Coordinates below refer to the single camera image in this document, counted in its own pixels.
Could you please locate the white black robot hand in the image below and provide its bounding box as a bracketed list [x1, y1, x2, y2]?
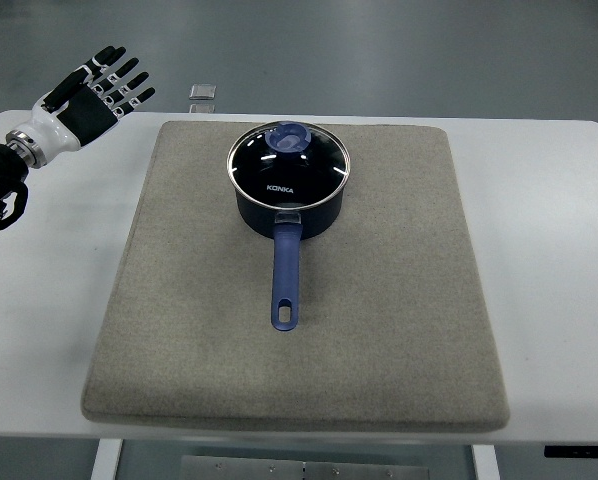
[24, 46, 155, 162]

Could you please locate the glass lid blue knob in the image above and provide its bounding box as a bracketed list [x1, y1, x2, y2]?
[227, 121, 350, 209]

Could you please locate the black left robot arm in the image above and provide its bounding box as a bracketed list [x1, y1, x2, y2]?
[0, 130, 45, 231]

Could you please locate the metal floor socket plate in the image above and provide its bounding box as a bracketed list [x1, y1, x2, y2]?
[189, 84, 216, 100]

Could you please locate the white table leg left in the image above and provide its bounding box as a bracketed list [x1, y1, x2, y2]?
[90, 439, 123, 480]

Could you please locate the white table leg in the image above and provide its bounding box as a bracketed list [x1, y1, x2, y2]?
[471, 445, 501, 480]
[90, 439, 123, 480]

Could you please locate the beige fabric mat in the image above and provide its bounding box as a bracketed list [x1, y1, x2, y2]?
[81, 121, 510, 433]

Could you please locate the white table leg right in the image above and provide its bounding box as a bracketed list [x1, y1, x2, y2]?
[471, 445, 501, 480]

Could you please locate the black table control panel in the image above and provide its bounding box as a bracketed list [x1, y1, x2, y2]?
[543, 445, 598, 459]

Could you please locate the dark blue saucepan blue handle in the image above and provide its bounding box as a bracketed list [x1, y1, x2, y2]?
[234, 183, 345, 331]

